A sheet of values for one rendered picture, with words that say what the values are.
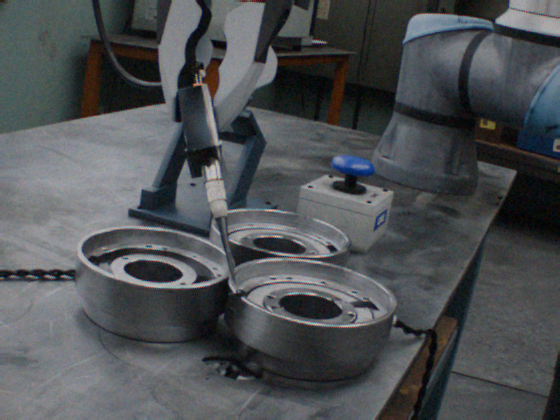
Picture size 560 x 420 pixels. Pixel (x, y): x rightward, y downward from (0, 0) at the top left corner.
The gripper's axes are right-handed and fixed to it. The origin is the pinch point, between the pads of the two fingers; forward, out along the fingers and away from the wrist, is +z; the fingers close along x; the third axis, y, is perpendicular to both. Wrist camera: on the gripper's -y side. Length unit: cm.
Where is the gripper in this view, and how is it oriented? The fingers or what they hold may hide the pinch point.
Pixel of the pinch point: (195, 107)
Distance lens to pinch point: 51.0
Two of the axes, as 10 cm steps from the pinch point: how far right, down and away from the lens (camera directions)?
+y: 3.7, -0.7, 9.3
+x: -9.0, -2.6, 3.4
